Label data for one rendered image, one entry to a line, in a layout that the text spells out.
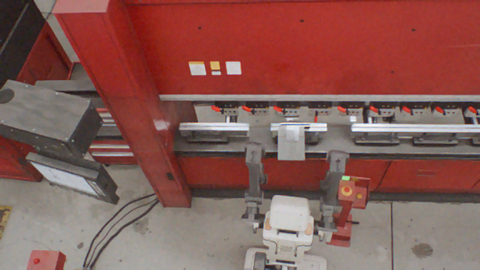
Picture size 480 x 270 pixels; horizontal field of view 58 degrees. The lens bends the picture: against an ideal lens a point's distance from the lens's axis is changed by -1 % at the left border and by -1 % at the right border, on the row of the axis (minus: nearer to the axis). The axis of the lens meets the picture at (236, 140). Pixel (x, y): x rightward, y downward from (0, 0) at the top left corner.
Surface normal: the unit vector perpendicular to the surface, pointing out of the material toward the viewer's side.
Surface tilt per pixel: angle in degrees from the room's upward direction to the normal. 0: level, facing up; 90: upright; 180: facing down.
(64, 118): 0
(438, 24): 90
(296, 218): 47
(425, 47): 90
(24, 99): 0
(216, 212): 0
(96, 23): 90
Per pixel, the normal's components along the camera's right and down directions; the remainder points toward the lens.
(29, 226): -0.07, -0.51
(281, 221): -0.16, 0.29
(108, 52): -0.05, 0.86
